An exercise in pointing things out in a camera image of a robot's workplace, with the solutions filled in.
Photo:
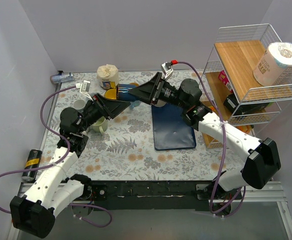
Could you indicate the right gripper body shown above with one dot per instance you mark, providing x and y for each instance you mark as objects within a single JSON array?
[{"x": 156, "y": 88}]

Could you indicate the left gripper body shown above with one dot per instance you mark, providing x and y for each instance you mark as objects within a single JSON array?
[{"x": 102, "y": 106}]

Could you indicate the yellow mug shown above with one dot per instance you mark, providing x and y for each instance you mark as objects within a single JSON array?
[{"x": 111, "y": 94}]

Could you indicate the pale green mug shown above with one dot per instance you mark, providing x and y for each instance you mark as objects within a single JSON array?
[{"x": 100, "y": 126}]

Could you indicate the grey white mug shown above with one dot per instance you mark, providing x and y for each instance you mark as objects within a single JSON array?
[{"x": 79, "y": 105}]

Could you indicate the dark blue small mug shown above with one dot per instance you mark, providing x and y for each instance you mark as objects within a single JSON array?
[{"x": 122, "y": 93}]

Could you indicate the cream upside-down mug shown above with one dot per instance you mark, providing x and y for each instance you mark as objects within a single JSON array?
[{"x": 160, "y": 104}]

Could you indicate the light blue patterned mug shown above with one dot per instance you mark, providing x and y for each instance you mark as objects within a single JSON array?
[{"x": 137, "y": 102}]

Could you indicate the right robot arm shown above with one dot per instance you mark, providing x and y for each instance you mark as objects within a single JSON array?
[{"x": 261, "y": 158}]

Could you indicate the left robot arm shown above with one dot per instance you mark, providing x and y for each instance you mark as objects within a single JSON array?
[{"x": 35, "y": 212}]

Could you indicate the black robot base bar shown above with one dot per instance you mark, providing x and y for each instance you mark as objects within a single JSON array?
[{"x": 146, "y": 194}]

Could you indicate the dark blue tray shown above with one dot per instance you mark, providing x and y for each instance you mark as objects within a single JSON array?
[{"x": 170, "y": 132}]

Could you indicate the plastic bottle in corner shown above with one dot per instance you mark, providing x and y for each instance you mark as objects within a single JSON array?
[{"x": 62, "y": 77}]

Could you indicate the orange box front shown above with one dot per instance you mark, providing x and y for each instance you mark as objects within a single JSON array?
[{"x": 213, "y": 109}]

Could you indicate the pink box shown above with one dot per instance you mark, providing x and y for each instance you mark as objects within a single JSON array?
[{"x": 224, "y": 79}]

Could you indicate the black green package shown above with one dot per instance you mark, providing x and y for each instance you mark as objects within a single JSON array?
[{"x": 237, "y": 109}]

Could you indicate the black can yellow label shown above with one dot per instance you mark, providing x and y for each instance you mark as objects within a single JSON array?
[{"x": 33, "y": 161}]

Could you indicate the wrapped toilet paper roll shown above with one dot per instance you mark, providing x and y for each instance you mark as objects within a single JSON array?
[{"x": 275, "y": 66}]

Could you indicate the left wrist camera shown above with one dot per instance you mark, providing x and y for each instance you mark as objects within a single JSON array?
[{"x": 84, "y": 89}]

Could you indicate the white wire shelf rack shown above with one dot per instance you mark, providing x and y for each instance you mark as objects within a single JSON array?
[{"x": 237, "y": 50}]

